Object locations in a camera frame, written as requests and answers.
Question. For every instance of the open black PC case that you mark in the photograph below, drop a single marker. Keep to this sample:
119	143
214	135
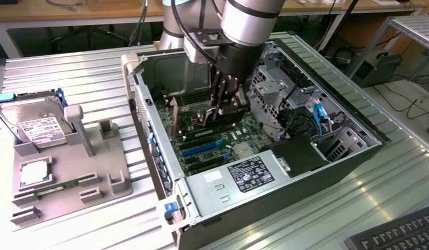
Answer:
340	86

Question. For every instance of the metal disk bay cage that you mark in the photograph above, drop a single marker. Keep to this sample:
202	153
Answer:
270	75

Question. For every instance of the silver hard disk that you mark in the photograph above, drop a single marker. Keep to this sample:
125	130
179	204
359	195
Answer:
34	122

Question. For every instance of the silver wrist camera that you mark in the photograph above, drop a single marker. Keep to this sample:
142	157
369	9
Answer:
195	53

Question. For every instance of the silver power supply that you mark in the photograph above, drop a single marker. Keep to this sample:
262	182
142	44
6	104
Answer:
217	192

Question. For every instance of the black keyboard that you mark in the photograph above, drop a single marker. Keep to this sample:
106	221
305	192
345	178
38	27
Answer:
401	231

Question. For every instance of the blue case latch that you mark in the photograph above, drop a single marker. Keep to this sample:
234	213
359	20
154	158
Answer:
170	208

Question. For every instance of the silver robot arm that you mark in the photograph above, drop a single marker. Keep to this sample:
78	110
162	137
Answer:
249	20

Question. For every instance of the black plastic shroud box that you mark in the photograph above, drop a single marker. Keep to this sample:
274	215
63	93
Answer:
297	156

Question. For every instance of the black expansion slot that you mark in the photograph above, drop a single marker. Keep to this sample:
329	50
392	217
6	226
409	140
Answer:
195	144
203	161

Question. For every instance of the hard disk drive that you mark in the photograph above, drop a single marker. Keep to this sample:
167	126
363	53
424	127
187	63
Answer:
3	97

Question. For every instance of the blue expansion slot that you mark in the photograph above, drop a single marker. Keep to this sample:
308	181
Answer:
198	150

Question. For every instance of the silver CPU chip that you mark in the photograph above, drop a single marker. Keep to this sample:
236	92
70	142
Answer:
34	174

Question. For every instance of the wooden desk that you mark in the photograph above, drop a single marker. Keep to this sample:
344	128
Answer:
95	12

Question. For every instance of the grey parts rack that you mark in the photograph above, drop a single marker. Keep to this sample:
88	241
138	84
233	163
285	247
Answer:
68	166

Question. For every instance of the metal slat table frame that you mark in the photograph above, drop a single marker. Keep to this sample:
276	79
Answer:
409	23

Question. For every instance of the green GPU card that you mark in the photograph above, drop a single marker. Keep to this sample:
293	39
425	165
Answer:
199	130

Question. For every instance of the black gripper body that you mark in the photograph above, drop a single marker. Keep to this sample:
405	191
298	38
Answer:
240	61

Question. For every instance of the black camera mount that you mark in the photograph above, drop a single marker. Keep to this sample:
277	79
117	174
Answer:
202	35

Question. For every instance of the silver chipset heat sink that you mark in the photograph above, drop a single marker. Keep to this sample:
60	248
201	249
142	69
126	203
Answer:
242	151

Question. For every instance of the green Dell motherboard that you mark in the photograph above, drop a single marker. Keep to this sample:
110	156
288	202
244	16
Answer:
244	130

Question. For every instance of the black box device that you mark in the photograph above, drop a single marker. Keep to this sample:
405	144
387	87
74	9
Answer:
377	69

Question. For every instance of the green RAM stick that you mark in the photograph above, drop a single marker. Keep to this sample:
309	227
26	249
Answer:
60	185

